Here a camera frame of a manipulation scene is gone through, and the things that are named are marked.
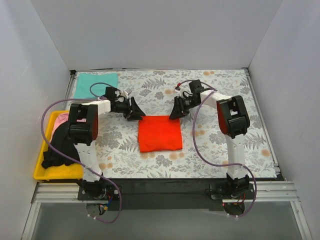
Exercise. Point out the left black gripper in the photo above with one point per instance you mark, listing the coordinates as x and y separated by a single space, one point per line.
130 108

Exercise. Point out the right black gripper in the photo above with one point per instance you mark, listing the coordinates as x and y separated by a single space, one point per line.
180 106

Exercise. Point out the orange t shirt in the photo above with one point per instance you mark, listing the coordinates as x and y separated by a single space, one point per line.
159 133

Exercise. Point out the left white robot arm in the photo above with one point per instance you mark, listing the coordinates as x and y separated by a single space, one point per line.
83 128

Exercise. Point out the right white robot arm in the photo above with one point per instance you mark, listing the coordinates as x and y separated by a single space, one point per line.
233 121

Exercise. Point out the folded teal t shirt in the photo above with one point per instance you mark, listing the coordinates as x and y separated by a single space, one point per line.
90 85

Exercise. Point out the pink t shirt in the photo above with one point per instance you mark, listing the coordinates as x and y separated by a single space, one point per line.
61 118

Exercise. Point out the black t shirt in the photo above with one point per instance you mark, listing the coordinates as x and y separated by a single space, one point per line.
63 144

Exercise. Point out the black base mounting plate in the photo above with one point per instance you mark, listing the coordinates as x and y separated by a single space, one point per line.
167 194

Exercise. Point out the yellow plastic tray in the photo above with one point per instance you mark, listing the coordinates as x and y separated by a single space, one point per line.
63 172

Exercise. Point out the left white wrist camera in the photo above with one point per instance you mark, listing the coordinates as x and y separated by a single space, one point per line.
126 93

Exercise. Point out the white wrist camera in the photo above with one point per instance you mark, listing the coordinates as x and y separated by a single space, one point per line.
126 93
177 89

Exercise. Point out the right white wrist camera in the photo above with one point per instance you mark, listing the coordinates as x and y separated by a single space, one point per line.
177 89

